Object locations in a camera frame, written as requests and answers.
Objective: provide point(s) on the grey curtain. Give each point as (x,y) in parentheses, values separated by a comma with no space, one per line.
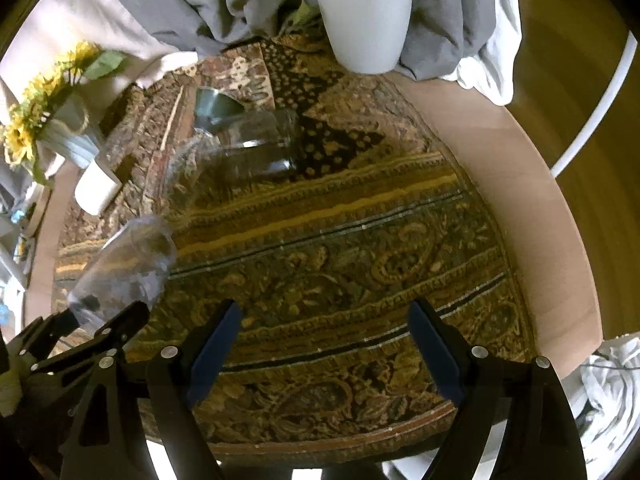
(471,41)

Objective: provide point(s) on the clear stemmed wine glass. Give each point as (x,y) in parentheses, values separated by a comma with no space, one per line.
(197,178)

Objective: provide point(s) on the clear square glass tumbler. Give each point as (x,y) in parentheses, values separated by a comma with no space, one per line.
(260,144)

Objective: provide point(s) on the yellow sunflower bouquet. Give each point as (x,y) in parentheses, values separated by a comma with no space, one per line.
(20,137)

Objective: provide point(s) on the white chair frame tube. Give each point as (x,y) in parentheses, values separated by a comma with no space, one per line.
(603,106)

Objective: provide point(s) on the beige cloth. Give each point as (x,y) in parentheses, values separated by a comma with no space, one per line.
(55,26)

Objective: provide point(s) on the patterned brown table cloth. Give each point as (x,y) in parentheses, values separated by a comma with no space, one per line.
(323,264)

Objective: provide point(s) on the dark green cone cup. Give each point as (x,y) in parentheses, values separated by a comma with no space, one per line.
(214,109)

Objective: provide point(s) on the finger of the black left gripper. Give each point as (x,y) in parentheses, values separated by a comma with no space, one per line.
(30,347)
(83,405)

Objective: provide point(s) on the white crumpled cloth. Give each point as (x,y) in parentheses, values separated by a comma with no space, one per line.
(604,398)

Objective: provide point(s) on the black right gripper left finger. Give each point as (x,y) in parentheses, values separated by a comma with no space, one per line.
(178,378)

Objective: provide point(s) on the pale blue ribbed vase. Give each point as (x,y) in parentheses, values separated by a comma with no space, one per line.
(72,133)

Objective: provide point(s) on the white plant pot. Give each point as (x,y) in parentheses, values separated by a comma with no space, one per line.
(366,36)

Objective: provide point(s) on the white ceramic cup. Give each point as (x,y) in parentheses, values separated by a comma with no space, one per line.
(97,187)

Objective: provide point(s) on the clear glass cup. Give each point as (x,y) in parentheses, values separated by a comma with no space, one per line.
(133,265)

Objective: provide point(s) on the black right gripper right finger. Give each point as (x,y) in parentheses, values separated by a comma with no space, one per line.
(541,440)

